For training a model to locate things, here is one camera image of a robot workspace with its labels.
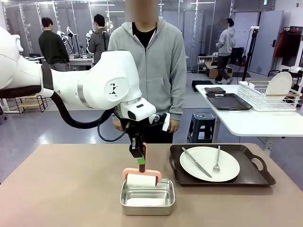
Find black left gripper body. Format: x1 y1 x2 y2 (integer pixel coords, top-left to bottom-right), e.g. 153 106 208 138
126 121 145 142

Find pink lint roller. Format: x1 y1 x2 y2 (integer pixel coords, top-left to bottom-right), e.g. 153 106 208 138
122 142 163 187

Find silver table knife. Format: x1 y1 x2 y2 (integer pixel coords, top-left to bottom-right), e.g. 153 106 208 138
181 147 213 178

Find silver fork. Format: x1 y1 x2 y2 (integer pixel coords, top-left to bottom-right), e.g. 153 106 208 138
212 145 221 173

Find person's left forearm grey sleeve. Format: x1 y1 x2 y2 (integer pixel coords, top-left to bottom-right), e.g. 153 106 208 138
169 82 187 121

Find black floor mat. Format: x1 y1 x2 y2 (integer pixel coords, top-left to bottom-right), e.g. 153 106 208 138
191 80 215 93

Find person's right hand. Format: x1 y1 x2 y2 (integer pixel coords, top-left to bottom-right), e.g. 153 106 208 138
113 119 124 132

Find person's left hand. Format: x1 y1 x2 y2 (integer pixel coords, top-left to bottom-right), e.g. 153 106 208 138
169 119 180 133

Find stainless steel rectangular pan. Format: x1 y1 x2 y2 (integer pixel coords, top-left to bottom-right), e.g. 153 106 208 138
119 179 176 216

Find grey plastic stool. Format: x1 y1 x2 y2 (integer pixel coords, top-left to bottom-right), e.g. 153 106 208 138
187 112 216 144

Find dark folded cloth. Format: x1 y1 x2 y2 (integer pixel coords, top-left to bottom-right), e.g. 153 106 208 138
204 87 227 95

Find background workbench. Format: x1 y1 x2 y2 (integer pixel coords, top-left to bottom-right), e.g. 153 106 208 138
68 53 94 71

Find low shoe shelf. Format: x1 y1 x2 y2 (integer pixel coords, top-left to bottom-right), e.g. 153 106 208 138
197 54 220 71

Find man in grey jacket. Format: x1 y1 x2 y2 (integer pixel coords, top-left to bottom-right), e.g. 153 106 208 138
86 13 112 66

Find open cardboard box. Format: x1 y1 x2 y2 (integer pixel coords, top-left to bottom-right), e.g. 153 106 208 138
205 61 234 79

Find man in dark sweater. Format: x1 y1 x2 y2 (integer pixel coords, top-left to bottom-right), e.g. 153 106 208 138
38 17 71 71

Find white background desk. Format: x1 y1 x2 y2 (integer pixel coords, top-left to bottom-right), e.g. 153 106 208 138
22 53 45 65

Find white side table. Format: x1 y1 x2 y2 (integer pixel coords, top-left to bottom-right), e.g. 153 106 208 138
195 84 303 157

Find black suitcase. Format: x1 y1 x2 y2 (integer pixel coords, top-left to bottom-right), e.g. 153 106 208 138
231 46 245 66

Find walking person in grey hoodie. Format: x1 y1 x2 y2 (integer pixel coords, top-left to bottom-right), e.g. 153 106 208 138
214 18 237 85

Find black tripod stand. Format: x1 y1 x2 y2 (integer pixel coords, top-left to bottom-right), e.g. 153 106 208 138
233 26 260 78

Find grey-blue door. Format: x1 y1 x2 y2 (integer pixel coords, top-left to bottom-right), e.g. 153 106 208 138
250 10 284 76

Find black utility cart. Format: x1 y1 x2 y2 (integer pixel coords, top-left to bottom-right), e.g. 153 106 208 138
281 68 303 85

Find clothes rack with garments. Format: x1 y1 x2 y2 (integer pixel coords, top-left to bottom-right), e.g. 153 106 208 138
274 26 303 78

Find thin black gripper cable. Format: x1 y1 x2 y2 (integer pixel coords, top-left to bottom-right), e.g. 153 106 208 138
98 115 131 142

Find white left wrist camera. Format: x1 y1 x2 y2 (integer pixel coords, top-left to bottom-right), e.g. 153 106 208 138
149 113 171 132

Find left arm black hose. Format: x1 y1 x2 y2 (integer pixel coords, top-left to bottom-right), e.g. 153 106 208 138
0 63 116 130

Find black wire wood-top shelf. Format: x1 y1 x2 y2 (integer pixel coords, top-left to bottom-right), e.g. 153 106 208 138
11 93 49 114

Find white wire dish rack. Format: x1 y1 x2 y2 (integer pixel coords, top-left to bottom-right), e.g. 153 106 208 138
237 80 303 112

